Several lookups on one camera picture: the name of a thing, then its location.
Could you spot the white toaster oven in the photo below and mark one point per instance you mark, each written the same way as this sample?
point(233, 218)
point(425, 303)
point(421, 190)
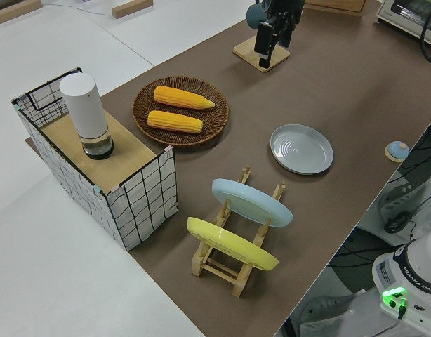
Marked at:
point(401, 17)

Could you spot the yellow corn cob pointed tip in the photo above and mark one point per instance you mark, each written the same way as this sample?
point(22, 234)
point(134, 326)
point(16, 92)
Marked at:
point(182, 97)

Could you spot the wooden mug tree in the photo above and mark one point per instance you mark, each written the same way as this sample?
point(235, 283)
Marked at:
point(247, 52)

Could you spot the brown wicker basket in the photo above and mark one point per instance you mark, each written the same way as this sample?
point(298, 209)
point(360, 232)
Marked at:
point(180, 138)

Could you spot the gray metal plate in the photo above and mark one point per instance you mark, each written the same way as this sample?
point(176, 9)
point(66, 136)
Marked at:
point(301, 149)

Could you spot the blue service bell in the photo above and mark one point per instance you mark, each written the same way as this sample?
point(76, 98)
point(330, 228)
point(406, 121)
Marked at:
point(397, 150)

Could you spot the wooden plate rack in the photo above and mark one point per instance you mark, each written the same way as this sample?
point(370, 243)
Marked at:
point(219, 270)

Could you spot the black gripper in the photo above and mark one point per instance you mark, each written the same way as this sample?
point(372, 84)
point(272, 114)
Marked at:
point(285, 8)

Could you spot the wooden board lid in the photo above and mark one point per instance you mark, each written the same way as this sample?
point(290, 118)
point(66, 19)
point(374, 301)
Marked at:
point(124, 154)

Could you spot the light blue plate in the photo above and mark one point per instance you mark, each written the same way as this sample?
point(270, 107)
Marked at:
point(250, 203)

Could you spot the large wooden box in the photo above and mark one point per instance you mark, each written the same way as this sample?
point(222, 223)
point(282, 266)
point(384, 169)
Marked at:
point(335, 5)

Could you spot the brown table mat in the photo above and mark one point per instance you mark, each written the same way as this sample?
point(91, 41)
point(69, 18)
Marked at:
point(306, 98)

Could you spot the wooden block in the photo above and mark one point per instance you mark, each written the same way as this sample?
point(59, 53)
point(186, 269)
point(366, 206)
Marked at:
point(131, 7)
point(15, 10)

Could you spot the yellow corn cob blunt tip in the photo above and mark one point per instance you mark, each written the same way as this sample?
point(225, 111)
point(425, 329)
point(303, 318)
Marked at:
point(175, 121)

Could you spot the dark teal mug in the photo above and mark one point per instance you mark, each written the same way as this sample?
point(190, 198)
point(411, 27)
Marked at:
point(254, 15)

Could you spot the white cylindrical grinder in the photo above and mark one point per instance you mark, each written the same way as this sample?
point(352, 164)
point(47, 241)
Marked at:
point(84, 105)

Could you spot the yellow plate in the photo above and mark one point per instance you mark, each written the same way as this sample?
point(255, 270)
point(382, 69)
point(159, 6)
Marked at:
point(229, 242)

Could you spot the white power strip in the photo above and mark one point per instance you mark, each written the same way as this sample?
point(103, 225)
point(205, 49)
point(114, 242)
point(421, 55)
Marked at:
point(399, 200)

